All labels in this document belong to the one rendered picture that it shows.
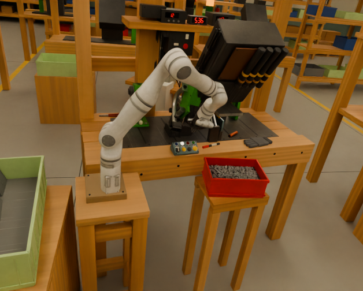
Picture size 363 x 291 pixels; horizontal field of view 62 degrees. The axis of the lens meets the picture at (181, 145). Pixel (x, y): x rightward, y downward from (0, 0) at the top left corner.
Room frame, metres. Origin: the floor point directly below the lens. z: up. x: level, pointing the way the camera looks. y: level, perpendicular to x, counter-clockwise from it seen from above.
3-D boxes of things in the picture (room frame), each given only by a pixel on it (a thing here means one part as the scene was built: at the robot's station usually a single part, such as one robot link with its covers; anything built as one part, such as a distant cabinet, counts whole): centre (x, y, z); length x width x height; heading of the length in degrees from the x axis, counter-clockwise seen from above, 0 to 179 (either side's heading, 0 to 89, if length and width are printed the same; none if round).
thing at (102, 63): (2.24, 0.06, 1.23); 1.30 x 0.05 x 0.09; 113
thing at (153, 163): (1.64, -0.19, 0.82); 1.50 x 0.14 x 0.15; 113
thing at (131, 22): (2.14, 0.02, 1.52); 0.90 x 0.25 x 0.04; 113
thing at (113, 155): (1.15, 0.31, 1.13); 0.09 x 0.09 x 0.17; 4
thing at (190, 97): (1.82, -0.04, 1.17); 0.13 x 0.12 x 0.20; 113
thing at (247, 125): (1.90, -0.08, 0.89); 1.10 x 0.42 x 0.02; 113
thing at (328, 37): (11.04, -4.41, 0.37); 1.20 x 0.81 x 0.74; 106
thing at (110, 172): (1.15, 0.31, 0.97); 0.09 x 0.09 x 0.17; 27
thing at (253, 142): (1.77, -0.48, 0.91); 0.20 x 0.11 x 0.03; 120
